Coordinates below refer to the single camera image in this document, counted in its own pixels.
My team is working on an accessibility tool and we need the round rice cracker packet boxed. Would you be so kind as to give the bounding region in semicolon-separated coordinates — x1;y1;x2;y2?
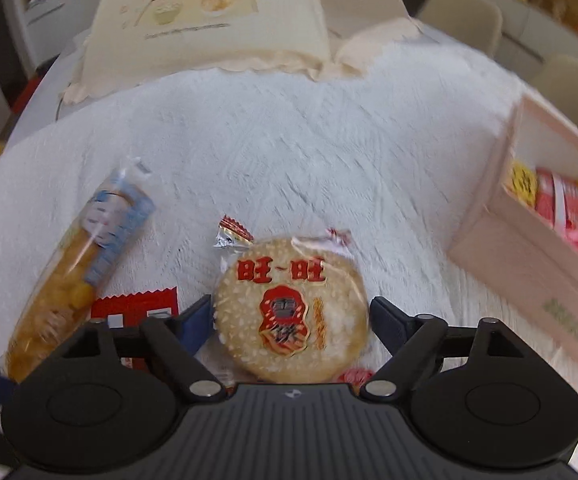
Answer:
212;215;376;396

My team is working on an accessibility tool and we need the red snack packet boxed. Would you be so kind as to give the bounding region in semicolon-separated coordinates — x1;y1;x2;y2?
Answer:
90;287;179;323

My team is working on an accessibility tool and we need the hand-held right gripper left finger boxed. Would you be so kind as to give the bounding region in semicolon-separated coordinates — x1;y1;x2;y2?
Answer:
68;296;225;405

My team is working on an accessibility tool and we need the pink cardboard box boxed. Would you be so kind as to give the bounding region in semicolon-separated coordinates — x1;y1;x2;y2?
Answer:
448;91;578;371

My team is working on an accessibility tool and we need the printed mesh food cover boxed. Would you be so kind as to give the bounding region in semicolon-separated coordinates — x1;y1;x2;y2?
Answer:
59;0;422;106

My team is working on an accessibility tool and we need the blue label biscuit roll packet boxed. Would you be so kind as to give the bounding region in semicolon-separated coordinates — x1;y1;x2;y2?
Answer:
4;156;156;383

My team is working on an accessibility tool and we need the pink snack packet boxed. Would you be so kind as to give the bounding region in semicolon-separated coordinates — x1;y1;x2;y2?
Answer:
534;167;568;226

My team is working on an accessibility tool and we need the white woven tablecloth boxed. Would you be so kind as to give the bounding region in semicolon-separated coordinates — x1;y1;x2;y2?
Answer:
0;42;578;401

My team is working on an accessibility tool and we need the beige dining chair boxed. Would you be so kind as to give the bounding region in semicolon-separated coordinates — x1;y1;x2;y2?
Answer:
416;0;504;58
529;55;578;141

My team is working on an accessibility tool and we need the yellow snack packet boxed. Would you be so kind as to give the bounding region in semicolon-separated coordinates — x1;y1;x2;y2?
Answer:
506;160;540;206

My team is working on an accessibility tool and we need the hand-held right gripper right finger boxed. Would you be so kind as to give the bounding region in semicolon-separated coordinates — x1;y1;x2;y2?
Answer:
360;296;514;405

